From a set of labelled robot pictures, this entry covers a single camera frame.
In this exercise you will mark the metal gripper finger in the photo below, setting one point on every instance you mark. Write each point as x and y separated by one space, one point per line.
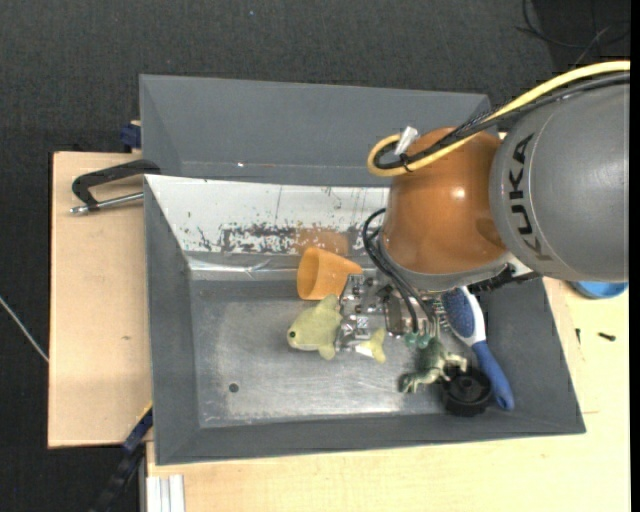
361 322
352 344

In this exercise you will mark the green toy dinosaur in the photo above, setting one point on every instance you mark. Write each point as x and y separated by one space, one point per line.
429 364

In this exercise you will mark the black round knob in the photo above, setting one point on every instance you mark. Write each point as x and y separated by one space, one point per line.
467 392

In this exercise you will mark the blue and white brush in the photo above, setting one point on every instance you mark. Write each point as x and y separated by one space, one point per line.
472 322

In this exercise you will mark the small black screw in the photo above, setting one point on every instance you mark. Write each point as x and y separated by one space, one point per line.
607 337

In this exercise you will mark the yellow-green toy fish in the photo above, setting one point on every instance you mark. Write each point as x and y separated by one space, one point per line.
312 330

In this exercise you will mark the grey metal bin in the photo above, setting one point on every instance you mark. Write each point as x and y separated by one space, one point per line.
280 380

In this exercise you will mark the orange plastic cup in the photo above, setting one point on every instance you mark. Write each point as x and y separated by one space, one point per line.
325 275

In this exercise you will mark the pale wood flat board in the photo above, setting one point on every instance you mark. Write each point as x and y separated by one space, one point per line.
95 300

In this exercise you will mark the blue round object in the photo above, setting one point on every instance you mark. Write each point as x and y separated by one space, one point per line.
600 290

